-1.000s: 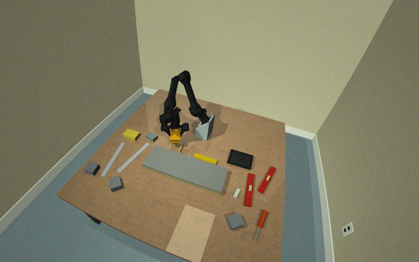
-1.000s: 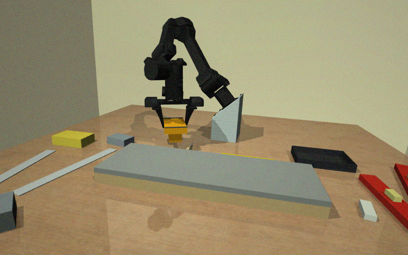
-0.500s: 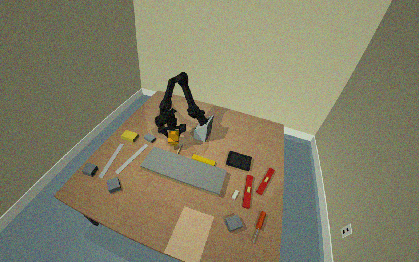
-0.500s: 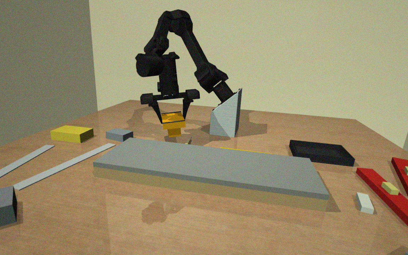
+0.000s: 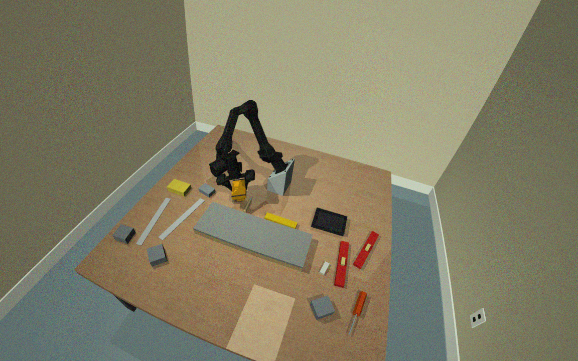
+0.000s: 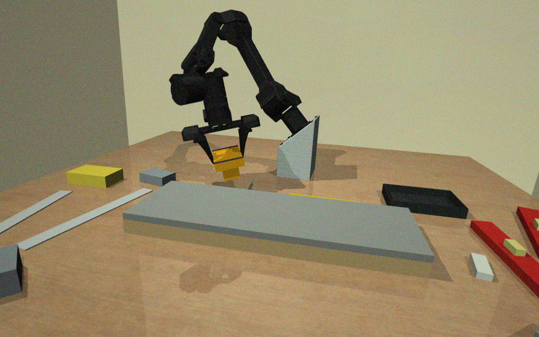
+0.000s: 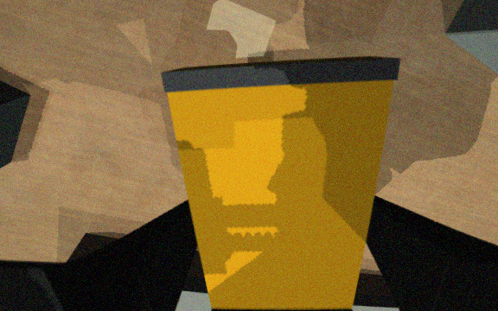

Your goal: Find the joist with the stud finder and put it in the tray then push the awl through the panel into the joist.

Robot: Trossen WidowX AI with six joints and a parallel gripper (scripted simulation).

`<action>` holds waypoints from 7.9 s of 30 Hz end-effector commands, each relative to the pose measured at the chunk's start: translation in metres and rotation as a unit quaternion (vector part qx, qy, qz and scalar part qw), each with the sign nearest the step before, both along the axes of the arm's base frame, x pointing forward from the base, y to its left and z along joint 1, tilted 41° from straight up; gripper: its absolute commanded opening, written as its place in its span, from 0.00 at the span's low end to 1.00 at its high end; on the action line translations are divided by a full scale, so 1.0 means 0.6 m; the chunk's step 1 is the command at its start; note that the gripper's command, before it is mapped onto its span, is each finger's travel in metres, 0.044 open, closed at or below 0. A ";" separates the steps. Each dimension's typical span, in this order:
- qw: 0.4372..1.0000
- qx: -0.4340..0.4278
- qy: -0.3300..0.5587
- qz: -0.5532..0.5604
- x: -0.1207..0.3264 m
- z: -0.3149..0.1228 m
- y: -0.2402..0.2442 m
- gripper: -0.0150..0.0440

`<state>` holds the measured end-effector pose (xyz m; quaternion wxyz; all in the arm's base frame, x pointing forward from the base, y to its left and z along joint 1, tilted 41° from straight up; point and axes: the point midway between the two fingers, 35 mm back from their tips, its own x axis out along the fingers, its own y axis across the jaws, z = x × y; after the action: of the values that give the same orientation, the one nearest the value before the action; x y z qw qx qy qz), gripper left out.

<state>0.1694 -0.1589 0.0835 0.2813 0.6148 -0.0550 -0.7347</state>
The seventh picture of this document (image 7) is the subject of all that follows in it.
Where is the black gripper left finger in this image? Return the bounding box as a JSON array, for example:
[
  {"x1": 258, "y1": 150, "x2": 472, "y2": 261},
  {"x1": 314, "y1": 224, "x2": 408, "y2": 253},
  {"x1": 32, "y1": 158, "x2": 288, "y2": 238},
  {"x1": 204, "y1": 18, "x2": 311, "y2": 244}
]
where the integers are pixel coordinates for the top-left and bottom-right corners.
[{"x1": 0, "y1": 200, "x2": 198, "y2": 311}]

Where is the grey floor panel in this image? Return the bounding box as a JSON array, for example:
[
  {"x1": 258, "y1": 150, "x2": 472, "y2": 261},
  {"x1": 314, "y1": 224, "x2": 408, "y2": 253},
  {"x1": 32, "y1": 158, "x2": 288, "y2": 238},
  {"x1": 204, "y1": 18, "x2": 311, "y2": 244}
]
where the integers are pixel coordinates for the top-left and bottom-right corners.
[{"x1": 67, "y1": 233, "x2": 399, "y2": 311}]

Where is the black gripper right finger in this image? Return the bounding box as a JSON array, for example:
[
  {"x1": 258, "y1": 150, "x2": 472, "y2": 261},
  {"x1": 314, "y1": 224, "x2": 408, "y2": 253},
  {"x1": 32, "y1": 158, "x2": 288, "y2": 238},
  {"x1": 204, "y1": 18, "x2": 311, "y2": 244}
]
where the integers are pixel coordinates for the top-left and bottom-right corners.
[{"x1": 366, "y1": 195, "x2": 498, "y2": 311}]

